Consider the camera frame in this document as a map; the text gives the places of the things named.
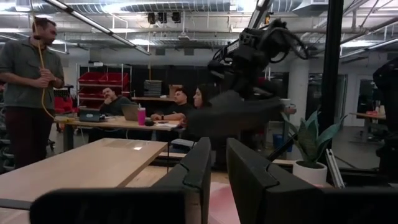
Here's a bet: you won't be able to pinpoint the white plant pot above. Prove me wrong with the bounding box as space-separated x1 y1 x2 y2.
292 159 328 187

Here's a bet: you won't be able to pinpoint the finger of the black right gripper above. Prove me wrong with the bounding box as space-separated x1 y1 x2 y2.
211 91 287 119
185 108 281 138

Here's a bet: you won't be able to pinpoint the red storage bin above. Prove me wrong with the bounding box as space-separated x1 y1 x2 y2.
78 72 105 85
99 72 130 86

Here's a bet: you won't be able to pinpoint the silver open laptop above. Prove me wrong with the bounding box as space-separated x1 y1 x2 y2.
121 103 140 122

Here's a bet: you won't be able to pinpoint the silver ceiling duct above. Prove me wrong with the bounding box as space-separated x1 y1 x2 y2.
119 0 231 14

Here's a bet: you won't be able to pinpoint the black frame post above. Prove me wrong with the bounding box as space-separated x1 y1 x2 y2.
317 0 345 164

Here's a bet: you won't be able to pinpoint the wood and black shelf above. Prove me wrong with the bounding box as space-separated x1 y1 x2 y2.
0 124 170 215

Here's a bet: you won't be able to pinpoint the person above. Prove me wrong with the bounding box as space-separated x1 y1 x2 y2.
150 88 194 123
0 17 65 170
182 83 216 110
88 86 134 142

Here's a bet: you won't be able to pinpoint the yellow hanging cable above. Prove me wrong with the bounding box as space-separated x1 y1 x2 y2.
30 0 57 121

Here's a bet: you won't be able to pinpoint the green potted plant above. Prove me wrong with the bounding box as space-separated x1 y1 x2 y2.
280 108 348 169

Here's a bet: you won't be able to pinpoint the aluminium extrusion bars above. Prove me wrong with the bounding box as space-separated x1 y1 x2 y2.
324 148 346 189

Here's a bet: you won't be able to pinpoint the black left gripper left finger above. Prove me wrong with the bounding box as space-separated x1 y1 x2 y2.
29 136 213 224

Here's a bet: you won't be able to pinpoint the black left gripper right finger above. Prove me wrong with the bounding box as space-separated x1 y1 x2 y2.
226 138 398 224

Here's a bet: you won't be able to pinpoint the pink tumbler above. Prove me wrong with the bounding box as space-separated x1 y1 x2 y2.
137 104 147 126

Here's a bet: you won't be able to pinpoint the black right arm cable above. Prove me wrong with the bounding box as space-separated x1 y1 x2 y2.
267 26 310 65

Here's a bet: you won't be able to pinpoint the wooden side table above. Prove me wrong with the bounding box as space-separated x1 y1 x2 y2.
349 111 387 144

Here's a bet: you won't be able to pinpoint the wooden meeting table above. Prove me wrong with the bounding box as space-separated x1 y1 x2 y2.
54 114 185 153

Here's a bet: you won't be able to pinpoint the blue bin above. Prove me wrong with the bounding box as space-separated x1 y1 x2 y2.
272 133 294 154

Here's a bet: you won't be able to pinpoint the dark laptop with sticker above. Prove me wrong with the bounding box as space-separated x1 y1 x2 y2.
78 108 107 123

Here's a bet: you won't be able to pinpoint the dark blurred machine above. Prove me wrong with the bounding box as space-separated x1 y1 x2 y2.
372 58 398 177

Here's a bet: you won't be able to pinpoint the stack of grey trays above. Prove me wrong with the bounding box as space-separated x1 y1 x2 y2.
143 79 163 98

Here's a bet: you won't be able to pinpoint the metal rack with bins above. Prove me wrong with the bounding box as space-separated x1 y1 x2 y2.
75 63 133 110

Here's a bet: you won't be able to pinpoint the cardboard box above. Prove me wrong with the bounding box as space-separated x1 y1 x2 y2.
168 84 184 99

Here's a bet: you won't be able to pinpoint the black overhead light bar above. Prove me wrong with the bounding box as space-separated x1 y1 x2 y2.
42 0 152 57

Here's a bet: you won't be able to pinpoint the pink foam slide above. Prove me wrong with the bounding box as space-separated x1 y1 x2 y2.
207 182 242 224

